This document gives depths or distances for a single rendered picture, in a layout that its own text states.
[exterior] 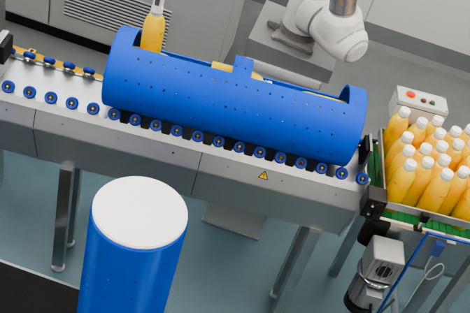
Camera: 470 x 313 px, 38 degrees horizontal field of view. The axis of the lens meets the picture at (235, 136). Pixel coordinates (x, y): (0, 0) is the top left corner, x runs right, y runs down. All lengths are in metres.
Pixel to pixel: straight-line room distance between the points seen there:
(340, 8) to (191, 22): 1.62
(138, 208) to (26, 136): 0.72
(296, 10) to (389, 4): 2.46
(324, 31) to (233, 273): 1.27
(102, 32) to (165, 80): 2.03
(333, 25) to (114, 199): 1.06
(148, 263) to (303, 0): 1.25
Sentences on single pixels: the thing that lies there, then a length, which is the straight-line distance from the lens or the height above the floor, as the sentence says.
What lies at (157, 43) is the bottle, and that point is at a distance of 2.30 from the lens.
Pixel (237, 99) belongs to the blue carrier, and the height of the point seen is 1.17.
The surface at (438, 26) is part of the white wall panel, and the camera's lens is 5.21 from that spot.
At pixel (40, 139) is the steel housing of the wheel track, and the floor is 0.77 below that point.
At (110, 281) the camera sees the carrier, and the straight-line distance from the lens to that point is 2.05.
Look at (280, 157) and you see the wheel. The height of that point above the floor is 0.97.
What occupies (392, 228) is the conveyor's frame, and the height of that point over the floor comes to 0.89.
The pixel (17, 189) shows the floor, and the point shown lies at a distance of 3.45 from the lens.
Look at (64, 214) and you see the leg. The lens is 2.85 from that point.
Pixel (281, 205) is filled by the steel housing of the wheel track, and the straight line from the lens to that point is 2.55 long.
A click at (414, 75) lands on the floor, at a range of 5.10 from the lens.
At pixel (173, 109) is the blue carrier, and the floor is 1.08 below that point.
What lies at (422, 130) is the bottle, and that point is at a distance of 2.60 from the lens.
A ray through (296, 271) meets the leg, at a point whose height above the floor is 0.39.
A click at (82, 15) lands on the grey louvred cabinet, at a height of 0.25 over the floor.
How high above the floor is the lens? 2.50
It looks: 39 degrees down
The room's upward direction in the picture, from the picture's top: 17 degrees clockwise
